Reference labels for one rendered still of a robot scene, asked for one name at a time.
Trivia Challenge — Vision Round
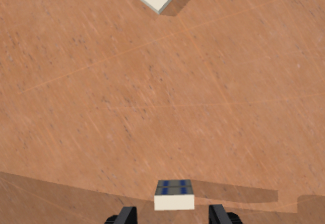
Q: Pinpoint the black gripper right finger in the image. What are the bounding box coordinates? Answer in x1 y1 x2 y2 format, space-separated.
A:
209 204 243 224

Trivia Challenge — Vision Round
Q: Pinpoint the white domino with blue pips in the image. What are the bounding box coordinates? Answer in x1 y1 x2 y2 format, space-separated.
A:
154 179 194 210

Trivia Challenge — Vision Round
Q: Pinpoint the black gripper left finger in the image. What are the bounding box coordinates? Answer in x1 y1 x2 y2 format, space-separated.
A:
104 206 137 224

